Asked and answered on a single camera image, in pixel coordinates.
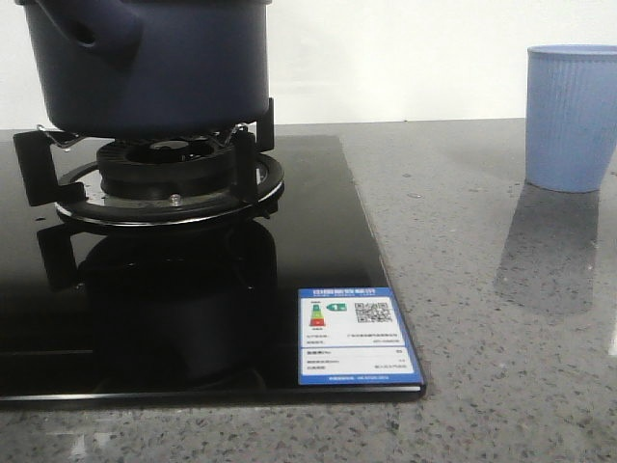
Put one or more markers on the black metal pot support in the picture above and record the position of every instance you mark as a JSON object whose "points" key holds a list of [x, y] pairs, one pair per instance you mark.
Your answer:
{"points": [[78, 197]]}

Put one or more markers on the blue energy label sticker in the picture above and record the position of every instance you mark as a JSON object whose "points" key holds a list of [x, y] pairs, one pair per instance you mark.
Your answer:
{"points": [[354, 336]]}

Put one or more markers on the light blue ribbed plastic cup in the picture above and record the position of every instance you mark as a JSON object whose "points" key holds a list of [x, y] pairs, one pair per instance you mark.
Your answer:
{"points": [[570, 123]]}

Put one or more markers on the dark blue cooking pot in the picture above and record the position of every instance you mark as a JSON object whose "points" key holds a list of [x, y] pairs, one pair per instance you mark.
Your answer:
{"points": [[150, 69]]}

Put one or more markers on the black gas burner head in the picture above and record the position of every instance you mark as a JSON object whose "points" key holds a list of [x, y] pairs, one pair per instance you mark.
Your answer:
{"points": [[157, 170]]}

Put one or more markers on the black glass gas stove top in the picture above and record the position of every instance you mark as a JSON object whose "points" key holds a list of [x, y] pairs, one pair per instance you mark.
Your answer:
{"points": [[201, 315]]}

